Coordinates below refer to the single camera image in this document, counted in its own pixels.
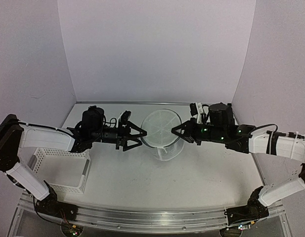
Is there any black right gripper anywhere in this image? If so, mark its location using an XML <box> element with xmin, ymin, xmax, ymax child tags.
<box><xmin>172</xmin><ymin>118</ymin><xmax>227</xmax><ymax>146</ymax></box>

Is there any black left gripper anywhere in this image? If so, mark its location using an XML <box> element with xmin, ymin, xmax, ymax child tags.
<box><xmin>90</xmin><ymin>120</ymin><xmax>147</xmax><ymax>152</ymax></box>

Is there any white mesh laundry bag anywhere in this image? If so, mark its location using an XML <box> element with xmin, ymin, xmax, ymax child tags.
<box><xmin>141</xmin><ymin>109</ymin><xmax>184</xmax><ymax>161</ymax></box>

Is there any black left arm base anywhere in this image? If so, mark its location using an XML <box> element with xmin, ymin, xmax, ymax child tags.
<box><xmin>34</xmin><ymin>181</ymin><xmax>78</xmax><ymax>221</ymax></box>

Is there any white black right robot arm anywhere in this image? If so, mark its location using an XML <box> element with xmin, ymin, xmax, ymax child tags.
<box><xmin>172</xmin><ymin>103</ymin><xmax>305</xmax><ymax>219</ymax></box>

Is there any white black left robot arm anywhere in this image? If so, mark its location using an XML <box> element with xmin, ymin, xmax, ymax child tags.
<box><xmin>0</xmin><ymin>106</ymin><xmax>147</xmax><ymax>216</ymax></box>

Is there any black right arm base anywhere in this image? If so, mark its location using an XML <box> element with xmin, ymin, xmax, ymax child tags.
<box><xmin>224</xmin><ymin>186</ymin><xmax>269</xmax><ymax>226</ymax></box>

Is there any white perforated plastic basket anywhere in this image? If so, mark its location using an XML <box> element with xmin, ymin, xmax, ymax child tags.
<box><xmin>32</xmin><ymin>148</ymin><xmax>91</xmax><ymax>194</ymax></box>

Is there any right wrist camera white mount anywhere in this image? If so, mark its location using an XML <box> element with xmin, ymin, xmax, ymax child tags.
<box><xmin>189</xmin><ymin>103</ymin><xmax>209</xmax><ymax>124</ymax></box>

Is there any aluminium rear table rail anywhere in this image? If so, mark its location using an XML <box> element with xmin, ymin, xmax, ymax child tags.
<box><xmin>76</xmin><ymin>100</ymin><xmax>232</xmax><ymax>107</ymax></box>

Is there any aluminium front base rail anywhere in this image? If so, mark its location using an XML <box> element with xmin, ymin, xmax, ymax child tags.
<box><xmin>17</xmin><ymin>195</ymin><xmax>284</xmax><ymax>229</ymax></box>

